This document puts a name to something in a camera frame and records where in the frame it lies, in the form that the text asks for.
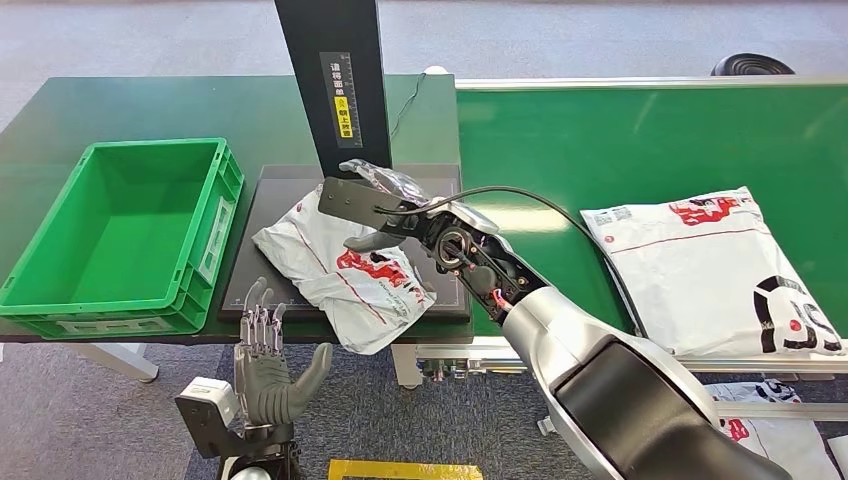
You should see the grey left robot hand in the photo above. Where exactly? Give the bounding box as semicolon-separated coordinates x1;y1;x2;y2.
233;276;334;427

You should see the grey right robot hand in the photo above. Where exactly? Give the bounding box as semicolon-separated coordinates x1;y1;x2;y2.
339;158;499;255

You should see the small white mail package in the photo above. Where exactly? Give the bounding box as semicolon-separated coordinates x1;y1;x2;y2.
251;182;439;357

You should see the green conveyor belt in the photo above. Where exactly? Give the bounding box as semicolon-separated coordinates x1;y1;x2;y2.
455;84;848;338

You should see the large flat white mail package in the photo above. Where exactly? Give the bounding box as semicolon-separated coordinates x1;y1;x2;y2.
580;186;846;359

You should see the white package under conveyor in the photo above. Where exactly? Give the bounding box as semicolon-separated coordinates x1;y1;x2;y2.
702;378;843;480

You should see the yellow floor tape marker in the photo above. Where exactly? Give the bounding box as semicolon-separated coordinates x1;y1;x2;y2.
327;460;485;480

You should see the black yellow column label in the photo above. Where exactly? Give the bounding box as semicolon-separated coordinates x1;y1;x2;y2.
319;51;364;150

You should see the white upright table leg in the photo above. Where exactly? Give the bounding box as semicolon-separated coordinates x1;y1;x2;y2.
389;343;424;391

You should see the white slanted table leg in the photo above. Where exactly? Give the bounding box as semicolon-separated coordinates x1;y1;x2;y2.
66;343;160;384

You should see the black scanner column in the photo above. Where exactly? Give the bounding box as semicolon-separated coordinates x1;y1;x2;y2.
274;0;393;180

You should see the green plastic crate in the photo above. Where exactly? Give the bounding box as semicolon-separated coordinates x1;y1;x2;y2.
0;137;245;340

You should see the dark green table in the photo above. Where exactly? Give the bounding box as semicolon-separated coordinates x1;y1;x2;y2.
0;74;475;346

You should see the black round stool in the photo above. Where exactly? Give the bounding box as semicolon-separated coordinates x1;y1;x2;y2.
710;52;796;77

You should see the black right wrist camera plate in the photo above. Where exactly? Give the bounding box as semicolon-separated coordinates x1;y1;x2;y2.
317;176;409;232

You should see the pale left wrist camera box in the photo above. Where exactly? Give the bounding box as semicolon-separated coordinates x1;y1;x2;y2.
174;377;241;460

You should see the black scanner base plate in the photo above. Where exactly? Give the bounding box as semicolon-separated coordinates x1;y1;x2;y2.
218;163;472;326

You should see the thin black scanner cable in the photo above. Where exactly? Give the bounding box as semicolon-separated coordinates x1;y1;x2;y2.
389;71;427;137

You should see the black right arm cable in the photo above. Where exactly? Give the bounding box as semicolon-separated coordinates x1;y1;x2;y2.
374;186;651;339

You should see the aluminium conveyor frame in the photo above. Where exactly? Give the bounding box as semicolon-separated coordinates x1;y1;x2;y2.
413;74;848;439

